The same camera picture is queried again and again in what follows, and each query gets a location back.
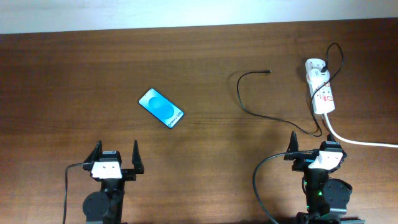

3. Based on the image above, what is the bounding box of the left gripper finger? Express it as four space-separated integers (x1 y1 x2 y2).
84 140 102 163
132 140 144 170

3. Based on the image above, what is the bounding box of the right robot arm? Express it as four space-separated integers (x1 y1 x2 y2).
284 132 366 224

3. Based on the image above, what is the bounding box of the white power strip cord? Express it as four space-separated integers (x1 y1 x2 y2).
322 113 398 149

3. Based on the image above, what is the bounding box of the black right camera cable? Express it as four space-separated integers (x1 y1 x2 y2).
252 151 315 224

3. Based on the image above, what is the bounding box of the black USB charging cable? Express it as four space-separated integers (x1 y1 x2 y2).
236 42 345 138

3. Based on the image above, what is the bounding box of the blue-screen Samsung smartphone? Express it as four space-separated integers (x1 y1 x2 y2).
138 88 185 129

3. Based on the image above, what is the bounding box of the white power strip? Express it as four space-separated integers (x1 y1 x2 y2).
305 58 335 114

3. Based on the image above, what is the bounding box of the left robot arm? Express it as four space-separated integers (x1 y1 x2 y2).
82 141 144 224

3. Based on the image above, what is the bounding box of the white USB charger adapter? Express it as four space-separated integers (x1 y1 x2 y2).
307 68 330 85

